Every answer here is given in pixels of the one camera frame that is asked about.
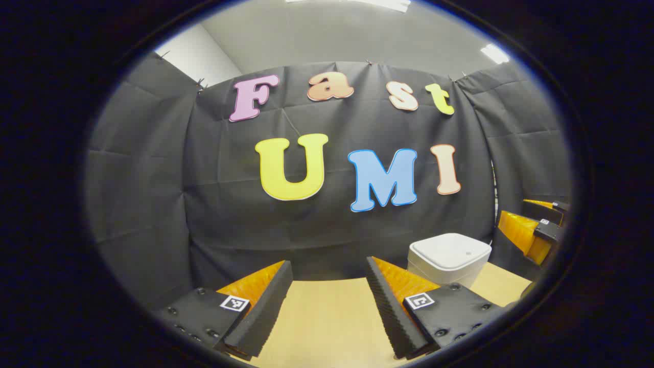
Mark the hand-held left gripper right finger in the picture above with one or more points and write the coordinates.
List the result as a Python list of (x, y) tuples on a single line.
[(391, 312)]

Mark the ceiling light panel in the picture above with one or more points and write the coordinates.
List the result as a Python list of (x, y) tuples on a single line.
[(494, 53)]

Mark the wooden desktop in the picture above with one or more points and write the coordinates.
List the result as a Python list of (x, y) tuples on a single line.
[(327, 322)]

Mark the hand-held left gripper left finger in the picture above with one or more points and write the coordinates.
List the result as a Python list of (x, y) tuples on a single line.
[(265, 306)]

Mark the black backdrop cloth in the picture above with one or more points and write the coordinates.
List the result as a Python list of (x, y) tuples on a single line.
[(204, 204)]

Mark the white desktop garbage bin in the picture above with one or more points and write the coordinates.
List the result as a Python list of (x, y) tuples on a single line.
[(449, 255)]

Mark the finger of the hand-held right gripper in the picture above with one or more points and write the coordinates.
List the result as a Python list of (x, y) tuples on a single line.
[(521, 232), (544, 208)]

